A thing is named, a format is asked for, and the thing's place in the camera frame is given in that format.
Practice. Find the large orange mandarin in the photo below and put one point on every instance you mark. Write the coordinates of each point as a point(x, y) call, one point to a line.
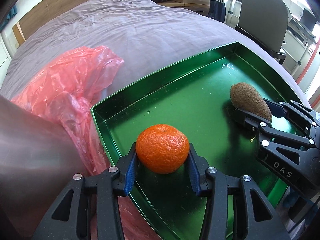
point(162, 148)

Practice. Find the white desk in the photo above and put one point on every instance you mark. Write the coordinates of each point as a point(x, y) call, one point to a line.
point(298, 38)

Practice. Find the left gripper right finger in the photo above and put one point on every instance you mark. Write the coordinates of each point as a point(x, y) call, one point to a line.
point(253, 215)

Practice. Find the grey purple bed cover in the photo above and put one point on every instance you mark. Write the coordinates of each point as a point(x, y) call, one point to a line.
point(147, 36)

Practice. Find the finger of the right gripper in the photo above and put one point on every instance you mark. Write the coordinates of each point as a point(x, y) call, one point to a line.
point(265, 131)
point(304, 118)

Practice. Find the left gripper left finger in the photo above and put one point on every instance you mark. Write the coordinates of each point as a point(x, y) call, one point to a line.
point(69, 215)

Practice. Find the teal curtain left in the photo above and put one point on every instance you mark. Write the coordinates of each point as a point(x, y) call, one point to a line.
point(12, 13)

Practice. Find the green metal tray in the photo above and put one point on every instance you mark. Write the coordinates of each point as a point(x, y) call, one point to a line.
point(192, 95)

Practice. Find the brown kiwi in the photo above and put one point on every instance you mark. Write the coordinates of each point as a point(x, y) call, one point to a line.
point(244, 96)

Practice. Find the stainless steel black kettle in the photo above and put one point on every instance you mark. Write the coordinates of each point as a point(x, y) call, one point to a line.
point(38, 159)

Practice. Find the grey office chair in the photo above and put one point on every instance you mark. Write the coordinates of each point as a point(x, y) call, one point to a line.
point(265, 22)

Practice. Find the dark blue tote bag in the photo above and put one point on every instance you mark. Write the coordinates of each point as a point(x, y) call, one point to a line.
point(217, 10)

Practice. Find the pink plastic sheet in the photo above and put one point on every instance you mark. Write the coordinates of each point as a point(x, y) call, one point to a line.
point(63, 92)

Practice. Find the wooden headboard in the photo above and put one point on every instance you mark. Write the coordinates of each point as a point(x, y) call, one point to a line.
point(39, 15)

